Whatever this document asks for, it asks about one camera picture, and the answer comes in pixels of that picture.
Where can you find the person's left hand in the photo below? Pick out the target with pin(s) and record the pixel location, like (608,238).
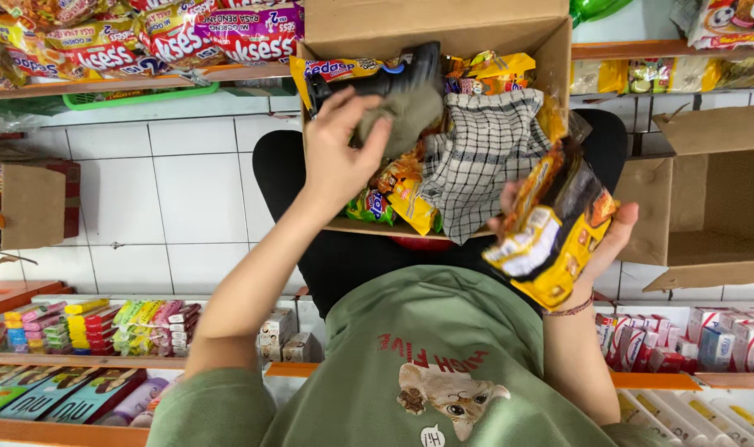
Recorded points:
(336,164)

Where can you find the black white checked cloth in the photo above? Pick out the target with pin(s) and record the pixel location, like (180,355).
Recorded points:
(482,158)

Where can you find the yellow orange noodle packet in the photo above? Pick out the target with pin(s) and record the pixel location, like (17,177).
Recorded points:
(488,71)

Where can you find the yellow noodle packet red print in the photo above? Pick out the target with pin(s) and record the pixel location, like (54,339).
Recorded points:
(411,195)

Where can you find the shelf with red noodle packets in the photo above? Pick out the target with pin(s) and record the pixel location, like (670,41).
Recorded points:
(122,40)

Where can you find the grey cleaning cloth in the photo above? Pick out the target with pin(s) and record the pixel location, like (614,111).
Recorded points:
(405,118)

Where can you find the black price label gun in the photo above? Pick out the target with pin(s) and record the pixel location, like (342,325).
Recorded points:
(389,74)

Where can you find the yellow noodle packet purple label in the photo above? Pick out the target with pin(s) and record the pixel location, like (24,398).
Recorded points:
(333,69)

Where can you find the empty open cardboard box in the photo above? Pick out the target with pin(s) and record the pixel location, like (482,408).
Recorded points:
(706,205)

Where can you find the shelf with pale noodle packets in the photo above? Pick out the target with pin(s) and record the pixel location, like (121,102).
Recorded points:
(675,56)

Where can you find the yellow black noodle packet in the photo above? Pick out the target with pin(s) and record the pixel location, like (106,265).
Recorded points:
(554,233)

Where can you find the green shiny bag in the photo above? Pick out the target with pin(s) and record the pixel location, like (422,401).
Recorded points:
(594,9)

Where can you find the brown cardboard box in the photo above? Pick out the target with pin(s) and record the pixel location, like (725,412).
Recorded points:
(439,28)

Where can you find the cardboard box with snack packets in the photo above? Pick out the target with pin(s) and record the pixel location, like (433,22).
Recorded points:
(26,205)

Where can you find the green plastic basket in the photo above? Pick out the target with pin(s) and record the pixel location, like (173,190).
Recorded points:
(134,96)

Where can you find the person's right hand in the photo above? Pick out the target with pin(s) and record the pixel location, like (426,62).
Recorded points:
(610,245)

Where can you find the green sweatshirt with cat print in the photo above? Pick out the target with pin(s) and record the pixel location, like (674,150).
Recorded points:
(414,372)

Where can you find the shelf with toothpaste boxes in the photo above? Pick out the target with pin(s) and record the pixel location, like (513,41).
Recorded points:
(687,366)

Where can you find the red stool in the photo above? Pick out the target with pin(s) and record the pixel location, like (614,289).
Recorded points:
(421,243)

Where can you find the green noodle packet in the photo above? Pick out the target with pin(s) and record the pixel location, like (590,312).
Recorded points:
(370,206)

